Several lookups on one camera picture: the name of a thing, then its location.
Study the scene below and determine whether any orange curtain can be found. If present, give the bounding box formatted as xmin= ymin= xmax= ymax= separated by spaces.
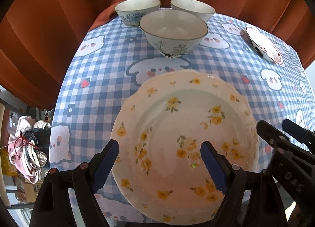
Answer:
xmin=1 ymin=0 xmax=314 ymax=109

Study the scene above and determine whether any red trimmed white plate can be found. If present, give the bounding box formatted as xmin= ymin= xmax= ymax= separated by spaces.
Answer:
xmin=246 ymin=27 xmax=284 ymax=65

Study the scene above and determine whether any large yellow floral plate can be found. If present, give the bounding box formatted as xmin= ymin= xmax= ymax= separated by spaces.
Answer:
xmin=111 ymin=70 xmax=259 ymax=225

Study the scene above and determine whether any pink clothes pile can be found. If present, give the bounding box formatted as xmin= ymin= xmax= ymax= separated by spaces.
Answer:
xmin=7 ymin=116 xmax=51 ymax=184

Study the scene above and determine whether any white green pattern bowl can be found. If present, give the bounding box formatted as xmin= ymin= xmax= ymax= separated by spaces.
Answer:
xmin=170 ymin=0 xmax=216 ymax=22

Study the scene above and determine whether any blue checkered bear tablecloth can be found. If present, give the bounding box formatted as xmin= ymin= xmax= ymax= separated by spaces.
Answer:
xmin=50 ymin=14 xmax=314 ymax=223

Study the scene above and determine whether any blue floral bowl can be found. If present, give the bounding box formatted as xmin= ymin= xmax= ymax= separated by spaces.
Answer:
xmin=114 ymin=0 xmax=161 ymax=26

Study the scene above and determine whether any green leaf bowl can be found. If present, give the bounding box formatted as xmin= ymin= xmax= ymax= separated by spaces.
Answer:
xmin=139 ymin=9 xmax=208 ymax=58

